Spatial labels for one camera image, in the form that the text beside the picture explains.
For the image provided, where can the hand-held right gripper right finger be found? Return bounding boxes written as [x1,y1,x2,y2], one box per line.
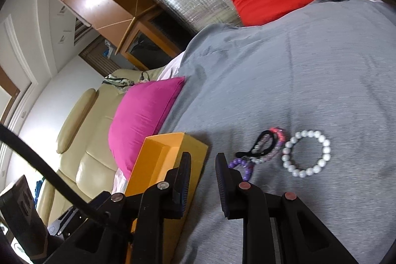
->
[215,153,359,264]

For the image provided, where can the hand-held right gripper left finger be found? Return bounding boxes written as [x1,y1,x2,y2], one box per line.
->
[46,152,192,264]

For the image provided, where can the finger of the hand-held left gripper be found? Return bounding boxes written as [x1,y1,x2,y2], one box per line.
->
[48,205,85,237]

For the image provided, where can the purple bead bracelet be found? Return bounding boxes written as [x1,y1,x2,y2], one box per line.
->
[228,158,255,181]

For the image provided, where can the orange cardboard box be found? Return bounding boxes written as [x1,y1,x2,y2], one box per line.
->
[124,133,209,264]

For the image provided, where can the black hair tie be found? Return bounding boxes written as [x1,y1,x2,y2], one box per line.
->
[236,130,277,158]

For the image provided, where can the pink white bead bracelet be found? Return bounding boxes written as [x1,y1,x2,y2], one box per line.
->
[251,127,287,164]

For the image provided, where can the pink pillow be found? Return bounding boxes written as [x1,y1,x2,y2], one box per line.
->
[108,76,186,181]

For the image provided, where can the beige leather sofa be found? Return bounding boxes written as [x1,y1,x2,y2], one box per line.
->
[34,68,168,227]

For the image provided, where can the striped cloth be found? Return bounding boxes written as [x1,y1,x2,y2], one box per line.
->
[103,74,137,94]

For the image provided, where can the grey blanket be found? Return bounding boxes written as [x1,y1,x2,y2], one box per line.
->
[155,0,396,264]

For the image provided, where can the brown window blinds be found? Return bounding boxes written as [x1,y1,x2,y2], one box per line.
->
[79,38,124,77]

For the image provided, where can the wooden cabinet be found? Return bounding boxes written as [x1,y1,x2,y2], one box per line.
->
[116,2,183,71]

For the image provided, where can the black cable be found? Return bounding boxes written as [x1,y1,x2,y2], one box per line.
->
[0,123,110,223]

